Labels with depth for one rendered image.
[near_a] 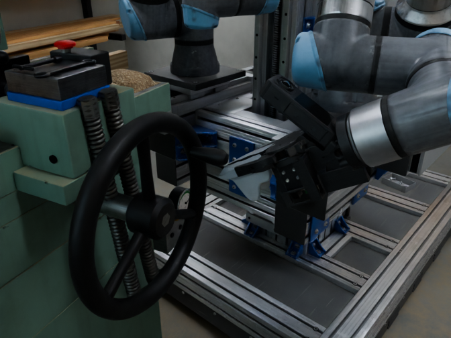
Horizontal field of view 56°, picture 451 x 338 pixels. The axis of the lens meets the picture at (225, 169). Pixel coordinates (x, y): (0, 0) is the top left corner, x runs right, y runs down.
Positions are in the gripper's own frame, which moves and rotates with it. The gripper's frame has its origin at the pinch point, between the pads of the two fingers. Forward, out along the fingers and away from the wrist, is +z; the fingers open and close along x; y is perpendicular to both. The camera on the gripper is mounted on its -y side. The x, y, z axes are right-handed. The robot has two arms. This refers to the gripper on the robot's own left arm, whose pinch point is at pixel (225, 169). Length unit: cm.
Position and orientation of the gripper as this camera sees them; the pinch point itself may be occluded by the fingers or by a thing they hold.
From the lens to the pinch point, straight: 63.4
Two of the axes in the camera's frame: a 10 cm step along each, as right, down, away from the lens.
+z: -7.7, 2.8, 5.8
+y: 4.5, 8.7, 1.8
